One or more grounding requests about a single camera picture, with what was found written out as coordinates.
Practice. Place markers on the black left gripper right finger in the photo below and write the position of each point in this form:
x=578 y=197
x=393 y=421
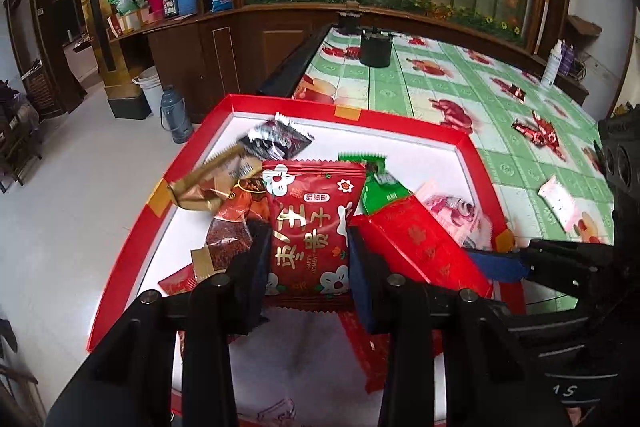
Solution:
x=373 y=296

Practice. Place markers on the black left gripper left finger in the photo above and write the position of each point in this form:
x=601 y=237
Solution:
x=249 y=271

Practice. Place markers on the green candy packet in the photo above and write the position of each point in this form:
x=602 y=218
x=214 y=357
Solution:
x=381 y=188

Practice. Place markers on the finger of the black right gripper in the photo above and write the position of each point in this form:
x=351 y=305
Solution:
x=503 y=268

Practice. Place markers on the black round container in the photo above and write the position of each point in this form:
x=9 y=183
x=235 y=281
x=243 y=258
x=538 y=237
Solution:
x=375 y=48

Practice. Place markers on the red tray box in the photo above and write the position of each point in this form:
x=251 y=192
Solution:
x=312 y=362

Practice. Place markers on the white bucket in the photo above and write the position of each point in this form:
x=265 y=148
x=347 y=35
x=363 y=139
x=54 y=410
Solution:
x=149 y=82

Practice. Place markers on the white spray bottle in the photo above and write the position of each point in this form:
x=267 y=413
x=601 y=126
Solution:
x=553 y=65

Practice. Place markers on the gold brown snack packet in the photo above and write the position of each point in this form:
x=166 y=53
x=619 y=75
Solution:
x=205 y=188

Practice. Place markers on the green patterned tablecloth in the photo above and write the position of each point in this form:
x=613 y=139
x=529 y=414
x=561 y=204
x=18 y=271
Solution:
x=542 y=196

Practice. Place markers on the red foil snack packet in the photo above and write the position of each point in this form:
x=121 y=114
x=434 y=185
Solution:
x=415 y=245

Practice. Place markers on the small red snack packet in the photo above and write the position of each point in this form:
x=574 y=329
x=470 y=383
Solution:
x=510 y=89

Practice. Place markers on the pink white snack packet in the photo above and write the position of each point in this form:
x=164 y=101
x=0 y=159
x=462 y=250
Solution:
x=468 y=226

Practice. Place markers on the red flower snack packet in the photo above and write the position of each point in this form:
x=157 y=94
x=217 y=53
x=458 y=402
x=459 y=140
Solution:
x=541 y=133

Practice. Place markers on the large red jujube packet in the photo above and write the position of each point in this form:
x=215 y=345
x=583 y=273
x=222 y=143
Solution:
x=311 y=203

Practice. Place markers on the black snack packet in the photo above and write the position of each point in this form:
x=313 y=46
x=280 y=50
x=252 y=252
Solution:
x=275 y=139

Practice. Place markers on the grey thermos on floor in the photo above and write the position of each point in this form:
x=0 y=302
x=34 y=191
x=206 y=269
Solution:
x=174 y=117

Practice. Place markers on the purple bottle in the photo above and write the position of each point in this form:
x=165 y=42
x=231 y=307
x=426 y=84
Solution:
x=567 y=60

